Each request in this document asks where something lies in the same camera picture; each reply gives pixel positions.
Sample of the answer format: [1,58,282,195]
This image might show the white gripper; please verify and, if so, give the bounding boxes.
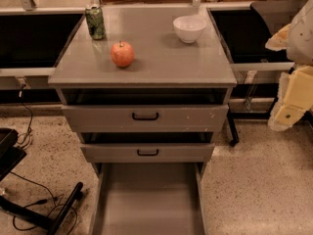
[265,24,313,131]

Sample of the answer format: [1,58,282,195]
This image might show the red apple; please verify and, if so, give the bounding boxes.
[111,41,134,68]

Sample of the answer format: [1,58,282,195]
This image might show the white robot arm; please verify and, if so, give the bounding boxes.
[265,0,313,131]

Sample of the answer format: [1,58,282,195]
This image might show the grey drawer cabinet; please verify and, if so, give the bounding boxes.
[47,3,238,174]

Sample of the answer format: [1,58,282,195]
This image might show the bottom grey drawer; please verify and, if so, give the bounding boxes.
[88,163,207,235]

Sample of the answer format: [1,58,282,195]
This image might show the grey drawer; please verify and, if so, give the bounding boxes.
[80,132,214,163]
[88,163,207,235]
[62,105,228,132]

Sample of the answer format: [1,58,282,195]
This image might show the middle grey drawer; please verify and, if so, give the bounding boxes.
[80,132,214,163]

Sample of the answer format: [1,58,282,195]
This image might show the top grey drawer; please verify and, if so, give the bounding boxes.
[62,105,228,132]

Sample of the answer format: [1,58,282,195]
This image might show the white bowl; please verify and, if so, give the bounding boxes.
[173,16,206,43]

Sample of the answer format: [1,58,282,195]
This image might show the green soda can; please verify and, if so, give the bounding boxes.
[85,6,106,40]

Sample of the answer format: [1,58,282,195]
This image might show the black chair base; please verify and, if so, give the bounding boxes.
[0,127,84,235]

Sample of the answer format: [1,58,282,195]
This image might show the black hanging cable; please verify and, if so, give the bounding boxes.
[16,83,35,149]

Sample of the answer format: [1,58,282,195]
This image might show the black floor cable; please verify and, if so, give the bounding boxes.
[9,171,80,235]

